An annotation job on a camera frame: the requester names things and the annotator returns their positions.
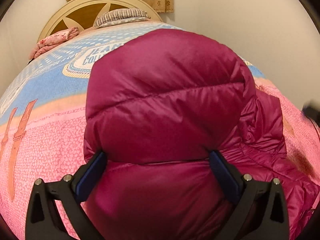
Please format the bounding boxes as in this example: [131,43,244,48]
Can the magenta puffer down jacket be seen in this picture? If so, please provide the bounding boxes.
[84,29,319,239]

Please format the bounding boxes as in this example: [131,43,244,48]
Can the blue pink printed bedspread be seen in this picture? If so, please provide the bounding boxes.
[0,19,320,240]

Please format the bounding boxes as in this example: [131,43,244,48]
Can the folded pink floral blanket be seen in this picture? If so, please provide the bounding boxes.
[29,27,80,60]

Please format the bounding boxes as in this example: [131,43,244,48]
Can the cream wooden headboard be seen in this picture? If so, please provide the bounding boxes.
[38,0,162,40]

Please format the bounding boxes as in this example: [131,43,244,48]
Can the striped pillow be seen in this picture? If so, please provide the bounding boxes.
[93,8,151,29]

